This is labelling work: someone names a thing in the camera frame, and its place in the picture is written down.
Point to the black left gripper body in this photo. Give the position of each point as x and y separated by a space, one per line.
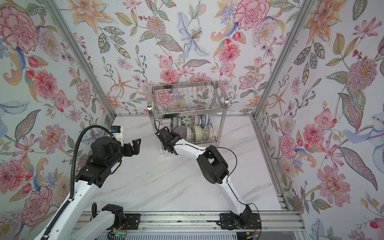
119 152

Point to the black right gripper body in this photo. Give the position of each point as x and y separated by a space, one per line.
175 136

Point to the lilac plain bowl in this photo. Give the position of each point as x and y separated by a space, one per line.
182 131

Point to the green leaf pattern bowl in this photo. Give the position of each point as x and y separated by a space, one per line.
185 121

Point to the light green bowl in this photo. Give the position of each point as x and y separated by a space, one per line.
198 133

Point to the brown white patterned bowl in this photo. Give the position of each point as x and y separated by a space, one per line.
209 133

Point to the blue floral bowl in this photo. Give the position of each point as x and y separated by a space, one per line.
205 120

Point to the dark blue flower bowl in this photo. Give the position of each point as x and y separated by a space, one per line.
175 122

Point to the green white patterned bowl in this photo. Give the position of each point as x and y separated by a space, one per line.
190 135

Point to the purple ribbed bowl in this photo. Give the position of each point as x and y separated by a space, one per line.
196 120

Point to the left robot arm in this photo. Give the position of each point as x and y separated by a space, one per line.
84 186

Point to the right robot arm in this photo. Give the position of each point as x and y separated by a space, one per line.
215 170

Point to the steel two-tier dish rack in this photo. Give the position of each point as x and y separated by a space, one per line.
188 99

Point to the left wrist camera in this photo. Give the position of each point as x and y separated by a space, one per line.
117 131

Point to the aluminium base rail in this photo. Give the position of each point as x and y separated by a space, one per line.
265 221

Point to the left aluminium corner post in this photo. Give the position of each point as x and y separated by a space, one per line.
68 36

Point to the aluminium corner post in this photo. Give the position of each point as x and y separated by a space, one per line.
68 36
303 13

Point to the right aluminium corner post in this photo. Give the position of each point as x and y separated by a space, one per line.
303 13

